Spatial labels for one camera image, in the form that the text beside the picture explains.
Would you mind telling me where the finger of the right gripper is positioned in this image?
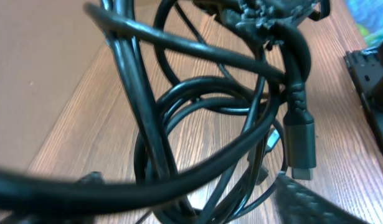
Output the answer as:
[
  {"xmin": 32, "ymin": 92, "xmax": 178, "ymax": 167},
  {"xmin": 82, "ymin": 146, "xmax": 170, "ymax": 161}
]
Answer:
[{"xmin": 192, "ymin": 0, "xmax": 330, "ymax": 46}]

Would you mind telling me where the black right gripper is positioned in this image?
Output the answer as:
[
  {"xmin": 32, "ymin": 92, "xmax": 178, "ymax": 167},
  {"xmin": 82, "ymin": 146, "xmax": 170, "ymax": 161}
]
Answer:
[{"xmin": 344, "ymin": 40, "xmax": 383, "ymax": 155}]

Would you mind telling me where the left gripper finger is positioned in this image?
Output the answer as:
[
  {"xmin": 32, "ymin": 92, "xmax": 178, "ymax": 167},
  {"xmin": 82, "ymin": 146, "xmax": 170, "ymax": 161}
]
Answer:
[{"xmin": 275, "ymin": 174, "xmax": 367, "ymax": 224}]

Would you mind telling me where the black multi-connector cable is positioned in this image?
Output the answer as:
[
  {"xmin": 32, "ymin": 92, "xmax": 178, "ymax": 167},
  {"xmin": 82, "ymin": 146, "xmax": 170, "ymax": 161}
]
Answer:
[{"xmin": 0, "ymin": 0, "xmax": 332, "ymax": 224}]

